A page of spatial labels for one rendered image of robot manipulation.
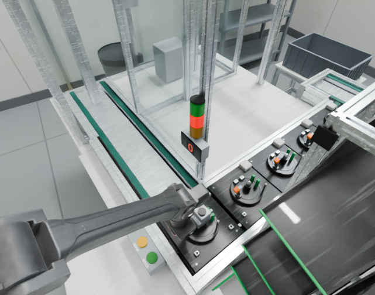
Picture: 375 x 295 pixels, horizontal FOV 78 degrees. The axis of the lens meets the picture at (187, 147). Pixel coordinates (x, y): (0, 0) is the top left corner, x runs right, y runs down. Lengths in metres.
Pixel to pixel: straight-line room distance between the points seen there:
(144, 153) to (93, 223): 0.86
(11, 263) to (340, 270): 0.41
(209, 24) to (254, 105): 1.10
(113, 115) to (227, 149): 0.73
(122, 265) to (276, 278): 0.68
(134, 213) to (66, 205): 1.89
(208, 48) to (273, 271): 0.53
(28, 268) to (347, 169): 0.46
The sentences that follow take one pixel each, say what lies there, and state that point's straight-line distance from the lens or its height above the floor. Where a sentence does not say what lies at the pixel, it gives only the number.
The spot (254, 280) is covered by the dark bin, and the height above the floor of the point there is 1.20.
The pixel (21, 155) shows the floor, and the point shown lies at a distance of 2.96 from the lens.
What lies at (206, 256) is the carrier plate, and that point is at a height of 0.97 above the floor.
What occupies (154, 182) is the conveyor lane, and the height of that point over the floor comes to 0.92.
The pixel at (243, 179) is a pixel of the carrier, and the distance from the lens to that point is 1.07.
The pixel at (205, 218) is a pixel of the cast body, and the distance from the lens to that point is 0.86.
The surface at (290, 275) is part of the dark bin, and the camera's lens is 0.54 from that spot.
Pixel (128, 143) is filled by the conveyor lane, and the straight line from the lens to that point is 1.32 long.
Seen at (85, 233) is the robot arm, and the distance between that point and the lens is 0.41.
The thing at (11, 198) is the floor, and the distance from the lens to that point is 2.64.
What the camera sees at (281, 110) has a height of 0.86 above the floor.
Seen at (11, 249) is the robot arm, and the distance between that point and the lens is 0.38.
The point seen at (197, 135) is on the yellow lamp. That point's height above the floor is 1.28.
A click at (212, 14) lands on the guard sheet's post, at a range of 0.63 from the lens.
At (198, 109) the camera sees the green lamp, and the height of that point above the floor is 1.39.
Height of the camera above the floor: 1.86
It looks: 49 degrees down
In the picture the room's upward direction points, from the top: straight up
